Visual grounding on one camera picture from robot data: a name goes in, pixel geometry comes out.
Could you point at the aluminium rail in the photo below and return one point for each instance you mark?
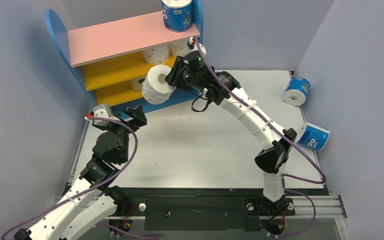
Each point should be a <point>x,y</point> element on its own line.
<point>318,206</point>

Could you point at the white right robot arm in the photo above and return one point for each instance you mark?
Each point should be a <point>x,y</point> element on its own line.
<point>274,139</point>

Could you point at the white floral paper roll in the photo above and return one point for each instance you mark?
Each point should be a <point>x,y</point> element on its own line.
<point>155,89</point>
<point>179,48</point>
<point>156,55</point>

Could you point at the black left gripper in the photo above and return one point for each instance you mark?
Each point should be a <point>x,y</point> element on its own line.
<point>136,114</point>

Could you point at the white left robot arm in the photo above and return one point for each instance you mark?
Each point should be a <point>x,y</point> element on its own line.
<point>92,196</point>

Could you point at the brown paper roll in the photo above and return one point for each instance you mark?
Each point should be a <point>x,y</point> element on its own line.
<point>136,84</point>

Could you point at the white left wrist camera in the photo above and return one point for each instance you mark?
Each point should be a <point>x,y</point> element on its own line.
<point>101,111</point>

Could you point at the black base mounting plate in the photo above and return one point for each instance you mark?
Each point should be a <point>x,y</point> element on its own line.
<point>156,223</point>

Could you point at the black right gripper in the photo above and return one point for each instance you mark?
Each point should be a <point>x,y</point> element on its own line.
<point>177,74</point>

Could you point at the blue paper roll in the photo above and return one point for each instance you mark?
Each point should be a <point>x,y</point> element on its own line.
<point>177,14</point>
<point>312,136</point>
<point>296,92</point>

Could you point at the blue pink yellow shelf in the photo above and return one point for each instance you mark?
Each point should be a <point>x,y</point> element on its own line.
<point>104,58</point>

